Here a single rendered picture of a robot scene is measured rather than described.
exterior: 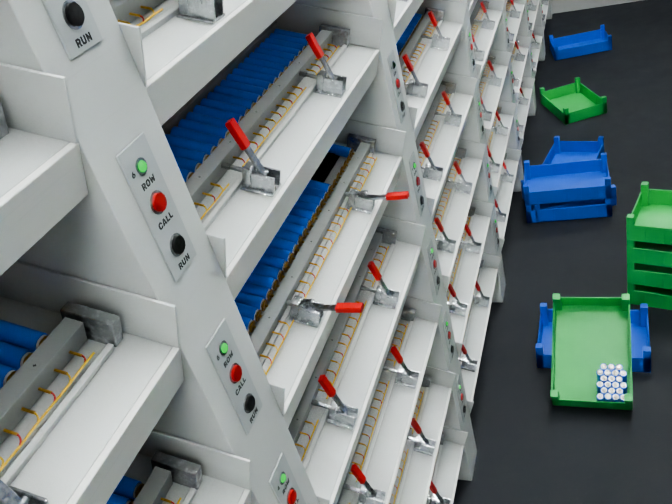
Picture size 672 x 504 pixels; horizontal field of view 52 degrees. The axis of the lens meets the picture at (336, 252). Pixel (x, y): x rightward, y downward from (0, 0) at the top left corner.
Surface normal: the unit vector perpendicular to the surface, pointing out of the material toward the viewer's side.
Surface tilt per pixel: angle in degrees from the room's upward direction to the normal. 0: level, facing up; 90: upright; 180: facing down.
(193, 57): 109
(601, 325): 26
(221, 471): 90
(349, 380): 19
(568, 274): 0
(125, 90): 90
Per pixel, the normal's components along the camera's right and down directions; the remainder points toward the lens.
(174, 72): 0.95, 0.24
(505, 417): -0.24, -0.81
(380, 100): -0.29, 0.59
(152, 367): 0.07, -0.77
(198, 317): 0.92, -0.02
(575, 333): -0.35, -0.47
